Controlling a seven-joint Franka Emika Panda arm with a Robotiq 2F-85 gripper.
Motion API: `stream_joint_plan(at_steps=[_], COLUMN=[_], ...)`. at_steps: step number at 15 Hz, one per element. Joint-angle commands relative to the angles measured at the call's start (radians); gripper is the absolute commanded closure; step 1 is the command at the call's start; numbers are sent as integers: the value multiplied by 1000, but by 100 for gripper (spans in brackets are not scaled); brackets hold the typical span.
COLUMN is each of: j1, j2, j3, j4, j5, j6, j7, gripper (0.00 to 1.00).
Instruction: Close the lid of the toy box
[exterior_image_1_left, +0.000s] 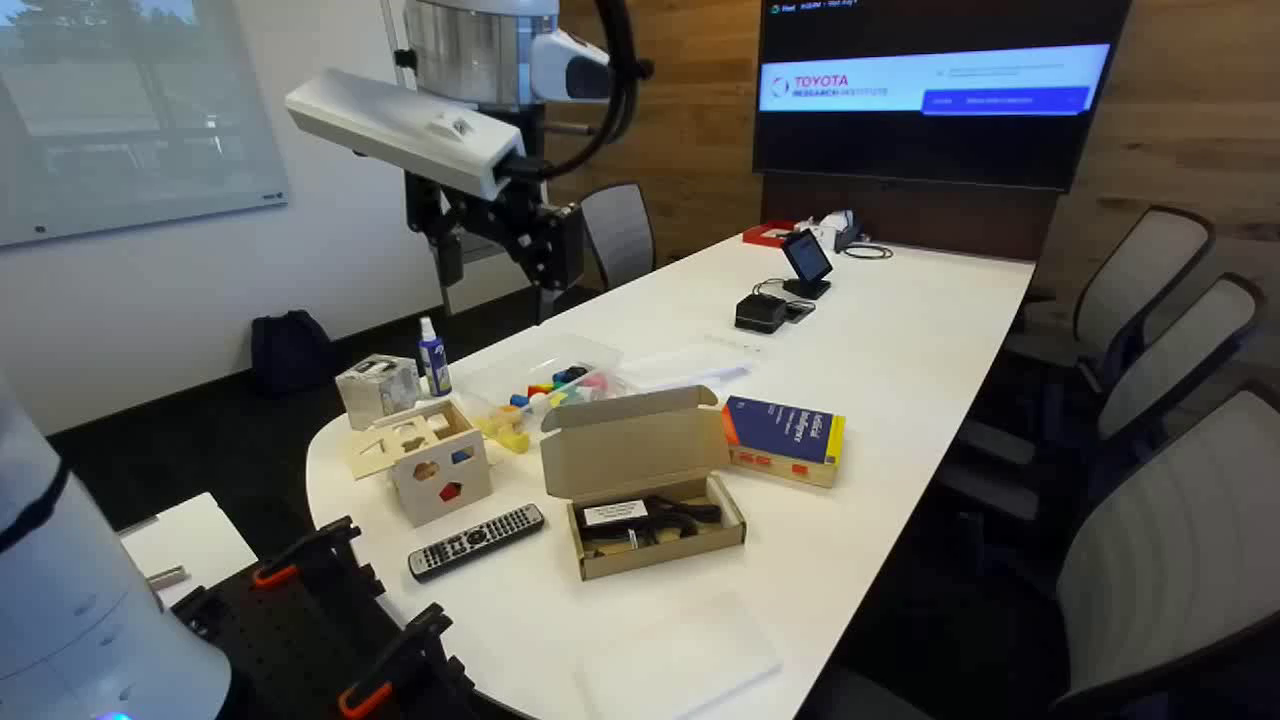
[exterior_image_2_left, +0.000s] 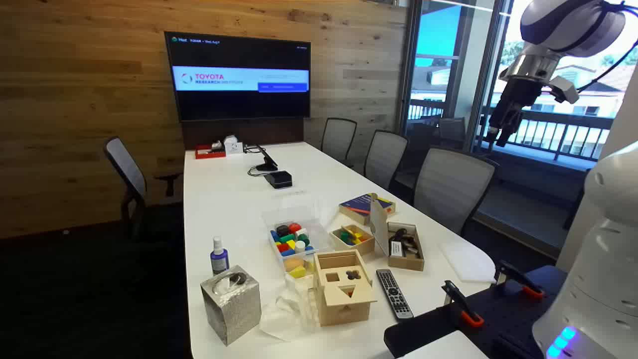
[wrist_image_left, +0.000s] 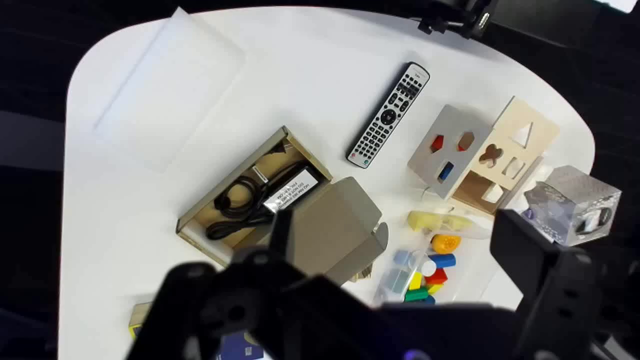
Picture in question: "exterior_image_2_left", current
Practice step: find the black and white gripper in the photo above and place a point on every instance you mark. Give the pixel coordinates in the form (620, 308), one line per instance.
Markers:
(526, 76)

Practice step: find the wooden shape sorter toy box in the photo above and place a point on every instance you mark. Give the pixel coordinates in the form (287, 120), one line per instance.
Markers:
(343, 288)

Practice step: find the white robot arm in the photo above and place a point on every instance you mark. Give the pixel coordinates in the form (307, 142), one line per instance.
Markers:
(594, 314)

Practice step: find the open cardboard box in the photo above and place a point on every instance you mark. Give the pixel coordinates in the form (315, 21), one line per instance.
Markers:
(398, 244)

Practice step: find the blue and yellow game box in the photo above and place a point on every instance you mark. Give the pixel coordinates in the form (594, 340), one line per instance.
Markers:
(359, 208)

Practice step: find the yellow toy block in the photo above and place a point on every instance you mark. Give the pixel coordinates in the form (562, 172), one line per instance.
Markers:
(297, 272)

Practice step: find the red flat box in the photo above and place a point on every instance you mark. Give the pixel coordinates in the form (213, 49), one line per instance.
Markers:
(205, 152)

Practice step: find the grey tissue box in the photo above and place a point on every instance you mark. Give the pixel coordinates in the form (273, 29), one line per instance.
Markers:
(231, 304)

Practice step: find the grey mesh chair near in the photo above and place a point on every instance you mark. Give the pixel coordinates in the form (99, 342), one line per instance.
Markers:
(450, 186)

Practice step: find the grey mesh chair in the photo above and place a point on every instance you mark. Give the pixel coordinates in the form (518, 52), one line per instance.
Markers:
(337, 136)
(450, 186)
(383, 158)

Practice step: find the grey mesh chair middle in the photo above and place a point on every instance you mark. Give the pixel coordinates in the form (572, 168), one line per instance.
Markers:
(383, 158)

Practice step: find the black clamp orange tip right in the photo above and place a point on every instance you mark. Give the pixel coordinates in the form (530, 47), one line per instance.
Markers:
(508, 272)

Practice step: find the black clamp orange tip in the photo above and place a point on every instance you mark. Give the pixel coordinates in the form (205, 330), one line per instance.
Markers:
(454, 298)
(508, 272)

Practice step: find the grey mesh chair far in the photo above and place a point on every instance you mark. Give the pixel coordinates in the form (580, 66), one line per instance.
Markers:
(337, 136)

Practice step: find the wooden tray of coloured blocks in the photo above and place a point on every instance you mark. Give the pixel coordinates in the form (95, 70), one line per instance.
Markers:
(353, 238)

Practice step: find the black clamp orange tip left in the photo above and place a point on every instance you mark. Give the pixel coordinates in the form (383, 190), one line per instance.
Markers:
(454, 298)

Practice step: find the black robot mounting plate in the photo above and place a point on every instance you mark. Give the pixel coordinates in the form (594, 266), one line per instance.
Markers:
(504, 334)

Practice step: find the black tv remote control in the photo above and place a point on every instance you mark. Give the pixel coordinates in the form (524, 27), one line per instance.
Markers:
(400, 312)

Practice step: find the black conference speaker puck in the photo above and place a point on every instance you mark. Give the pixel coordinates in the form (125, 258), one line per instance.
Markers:
(279, 180)

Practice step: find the clear tub of coloured blocks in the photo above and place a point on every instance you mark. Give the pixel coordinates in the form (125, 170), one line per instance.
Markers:
(295, 236)

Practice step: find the black tablet on stand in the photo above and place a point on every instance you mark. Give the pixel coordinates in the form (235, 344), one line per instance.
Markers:
(265, 166)

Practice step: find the white device at table end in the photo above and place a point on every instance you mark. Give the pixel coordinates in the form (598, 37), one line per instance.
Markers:
(231, 146)

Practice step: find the clear plastic bag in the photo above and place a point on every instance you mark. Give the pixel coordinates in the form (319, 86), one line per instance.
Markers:
(293, 312)

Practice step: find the hand sanitizer spray bottle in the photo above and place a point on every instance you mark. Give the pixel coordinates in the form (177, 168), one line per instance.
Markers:
(219, 260)

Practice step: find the grey office chair far left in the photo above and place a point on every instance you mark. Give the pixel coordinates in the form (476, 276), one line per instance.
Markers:
(133, 206)

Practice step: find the wall mounted tv screen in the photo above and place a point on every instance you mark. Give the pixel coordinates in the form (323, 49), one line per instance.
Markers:
(227, 76)

